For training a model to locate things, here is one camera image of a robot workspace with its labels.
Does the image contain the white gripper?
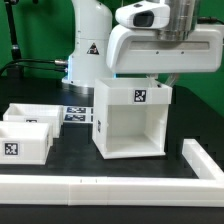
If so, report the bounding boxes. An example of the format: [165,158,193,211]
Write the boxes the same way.
[106,24,224,74]

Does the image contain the white drawer cabinet frame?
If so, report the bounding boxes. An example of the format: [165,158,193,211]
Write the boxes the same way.
[92,78,172,159]

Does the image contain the white drawer box front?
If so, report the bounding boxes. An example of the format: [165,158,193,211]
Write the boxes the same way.
[0,121,53,165]

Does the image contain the white drawer box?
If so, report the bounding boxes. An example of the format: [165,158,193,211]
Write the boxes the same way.
[0,121,53,165]
[3,103,63,138]

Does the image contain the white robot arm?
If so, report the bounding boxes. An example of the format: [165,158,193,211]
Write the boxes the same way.
[62,0,224,94]

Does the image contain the white drawer box rear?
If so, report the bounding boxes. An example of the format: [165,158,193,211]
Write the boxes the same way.
[3,103,63,138]

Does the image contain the fiducial marker sheet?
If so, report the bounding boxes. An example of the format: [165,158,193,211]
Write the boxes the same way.
[63,106,93,123]

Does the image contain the black stand pole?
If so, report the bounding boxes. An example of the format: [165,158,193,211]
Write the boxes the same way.
[4,0,24,79]

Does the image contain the white L-shaped fence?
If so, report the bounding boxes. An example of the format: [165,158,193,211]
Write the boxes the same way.
[0,139,224,207]

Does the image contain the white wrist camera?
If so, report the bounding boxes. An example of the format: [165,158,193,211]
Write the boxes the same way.
[115,0,171,29]

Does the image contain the grey camera cable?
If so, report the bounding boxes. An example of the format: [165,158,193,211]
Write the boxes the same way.
[198,16,224,26]

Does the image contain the black cables with connectors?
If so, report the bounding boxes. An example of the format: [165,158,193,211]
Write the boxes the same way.
[0,58,69,76]

